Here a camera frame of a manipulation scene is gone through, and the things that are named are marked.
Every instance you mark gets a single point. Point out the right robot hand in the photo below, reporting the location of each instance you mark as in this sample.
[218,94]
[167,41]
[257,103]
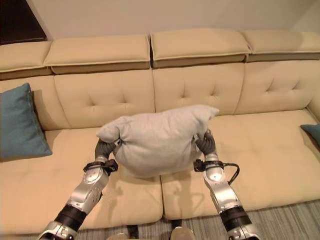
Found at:
[208,146]

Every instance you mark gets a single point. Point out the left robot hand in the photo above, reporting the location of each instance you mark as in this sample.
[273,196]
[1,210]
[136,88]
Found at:
[103,149]

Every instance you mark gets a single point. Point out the light grey cushion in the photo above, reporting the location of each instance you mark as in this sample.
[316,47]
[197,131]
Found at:
[157,140]

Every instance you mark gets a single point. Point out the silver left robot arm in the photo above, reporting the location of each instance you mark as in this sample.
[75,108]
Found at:
[83,192]

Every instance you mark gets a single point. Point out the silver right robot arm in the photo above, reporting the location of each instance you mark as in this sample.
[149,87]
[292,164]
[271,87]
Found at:
[225,197]

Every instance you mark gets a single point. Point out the beige leather sofa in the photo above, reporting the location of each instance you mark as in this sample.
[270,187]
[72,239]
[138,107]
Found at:
[160,100]

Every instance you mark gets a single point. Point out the black sofa foot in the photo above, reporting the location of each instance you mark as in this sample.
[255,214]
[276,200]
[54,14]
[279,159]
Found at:
[132,231]
[176,223]

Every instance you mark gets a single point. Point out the large teal cushion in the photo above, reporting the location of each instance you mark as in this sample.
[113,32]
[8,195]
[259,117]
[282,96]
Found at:
[20,122]

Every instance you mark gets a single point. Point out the silver robot leg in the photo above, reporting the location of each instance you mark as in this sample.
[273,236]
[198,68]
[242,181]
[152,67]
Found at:
[182,233]

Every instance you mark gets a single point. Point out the dark wooden cabinet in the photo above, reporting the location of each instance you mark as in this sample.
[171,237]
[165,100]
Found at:
[18,21]

